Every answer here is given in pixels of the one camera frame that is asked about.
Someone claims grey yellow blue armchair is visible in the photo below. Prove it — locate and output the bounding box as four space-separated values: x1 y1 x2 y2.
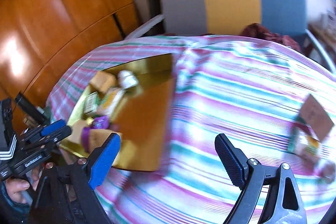
127 0 335 73

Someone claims brown cardboard box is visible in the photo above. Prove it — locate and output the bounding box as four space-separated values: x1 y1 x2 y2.
299 94 334 142

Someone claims orange wooden wardrobe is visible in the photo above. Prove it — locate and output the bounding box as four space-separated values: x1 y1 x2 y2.
1 0 139 106

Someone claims gold tin tray box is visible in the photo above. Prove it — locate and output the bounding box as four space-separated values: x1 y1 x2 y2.
60 54 175 172

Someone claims striped bed sheet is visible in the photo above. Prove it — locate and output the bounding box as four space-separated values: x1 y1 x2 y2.
47 36 335 223

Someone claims yellow packaged snack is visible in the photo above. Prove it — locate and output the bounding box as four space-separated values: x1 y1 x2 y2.
97 88 125 117

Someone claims person's left hand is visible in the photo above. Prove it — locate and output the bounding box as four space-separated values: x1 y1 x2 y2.
5 166 41 204

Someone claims silver foil ball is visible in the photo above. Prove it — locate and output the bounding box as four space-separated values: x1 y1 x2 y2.
118 70 138 89

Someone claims yellow sponge block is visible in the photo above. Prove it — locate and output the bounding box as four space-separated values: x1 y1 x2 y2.
68 120 122 153

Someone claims green yellow snack bag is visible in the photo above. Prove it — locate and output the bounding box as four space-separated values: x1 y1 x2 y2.
288 127 322 164

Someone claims green white medicine box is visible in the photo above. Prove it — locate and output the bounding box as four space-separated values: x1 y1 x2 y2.
83 92 100 116

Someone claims dark red cloth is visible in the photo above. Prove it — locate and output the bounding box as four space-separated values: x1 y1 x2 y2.
240 23 301 52

